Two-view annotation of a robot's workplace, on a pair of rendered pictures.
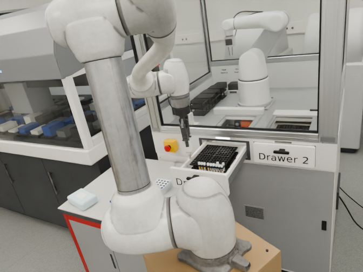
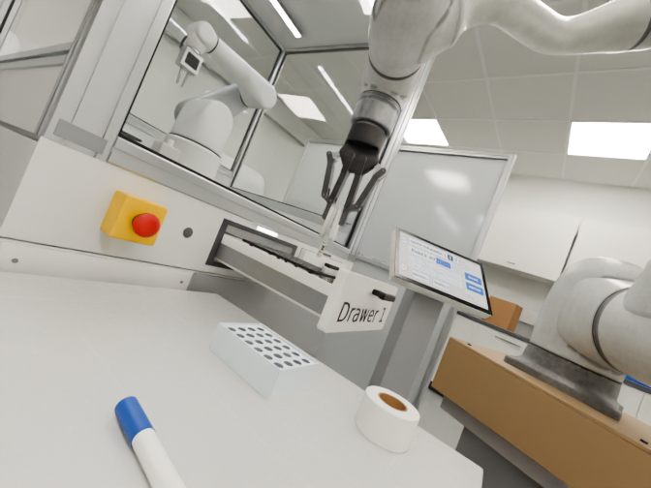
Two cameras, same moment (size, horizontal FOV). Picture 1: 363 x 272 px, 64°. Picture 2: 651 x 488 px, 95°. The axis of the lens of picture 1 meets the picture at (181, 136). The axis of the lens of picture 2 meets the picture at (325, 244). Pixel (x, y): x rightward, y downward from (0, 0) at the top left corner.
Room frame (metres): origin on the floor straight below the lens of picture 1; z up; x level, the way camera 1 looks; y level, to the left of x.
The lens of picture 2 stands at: (1.28, 0.58, 0.94)
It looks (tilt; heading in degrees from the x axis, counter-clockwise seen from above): 2 degrees up; 270
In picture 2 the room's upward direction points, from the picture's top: 22 degrees clockwise
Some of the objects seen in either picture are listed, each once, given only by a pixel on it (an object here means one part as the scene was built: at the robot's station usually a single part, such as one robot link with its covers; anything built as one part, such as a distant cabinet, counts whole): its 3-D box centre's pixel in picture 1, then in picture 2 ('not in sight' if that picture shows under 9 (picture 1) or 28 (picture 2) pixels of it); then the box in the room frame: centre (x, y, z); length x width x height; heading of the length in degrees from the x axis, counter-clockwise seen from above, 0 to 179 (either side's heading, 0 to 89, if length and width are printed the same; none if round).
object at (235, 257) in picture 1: (217, 249); (567, 373); (0.71, -0.05, 0.90); 0.22 x 0.18 x 0.06; 42
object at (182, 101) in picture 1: (180, 100); (374, 118); (1.28, -0.02, 1.23); 0.09 x 0.09 x 0.06
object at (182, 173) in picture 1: (198, 180); (364, 304); (1.16, -0.04, 0.87); 0.29 x 0.02 x 0.11; 58
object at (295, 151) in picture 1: (282, 154); (321, 271); (1.26, -0.48, 0.87); 0.29 x 0.02 x 0.11; 58
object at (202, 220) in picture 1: (203, 213); (597, 313); (0.72, -0.02, 1.03); 0.18 x 0.16 x 0.22; 87
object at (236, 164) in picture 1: (215, 160); (290, 273); (1.33, -0.15, 0.86); 0.40 x 0.26 x 0.06; 148
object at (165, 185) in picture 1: (159, 188); (263, 355); (1.30, 0.16, 0.78); 0.12 x 0.08 x 0.04; 146
